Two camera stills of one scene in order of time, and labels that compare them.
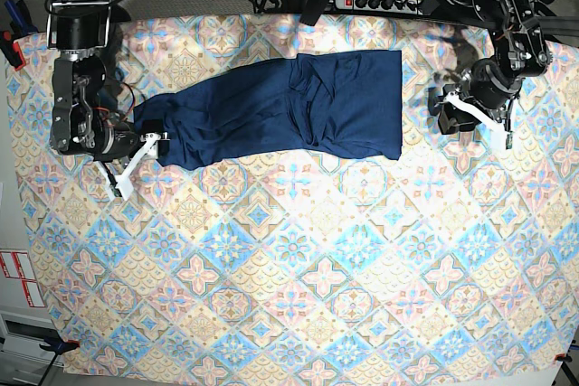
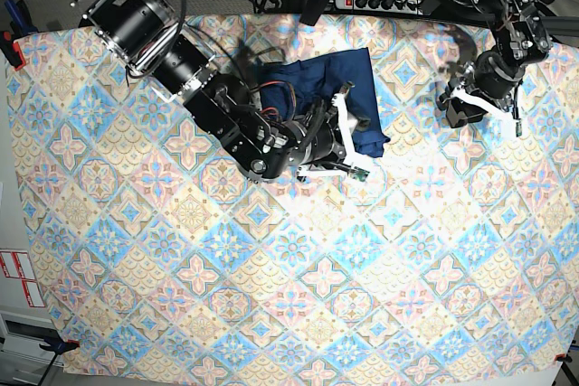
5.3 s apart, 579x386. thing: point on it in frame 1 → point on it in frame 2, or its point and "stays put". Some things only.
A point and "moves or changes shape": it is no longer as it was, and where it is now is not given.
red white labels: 17,265 stays put
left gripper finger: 124,182 → 354,159
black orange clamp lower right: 563,358 stays put
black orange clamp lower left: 60,346 stays put
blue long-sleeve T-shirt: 336,103 moves or changes shape
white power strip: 380,4 stays put
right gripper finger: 498,134 → 513,123
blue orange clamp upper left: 22,26 stays put
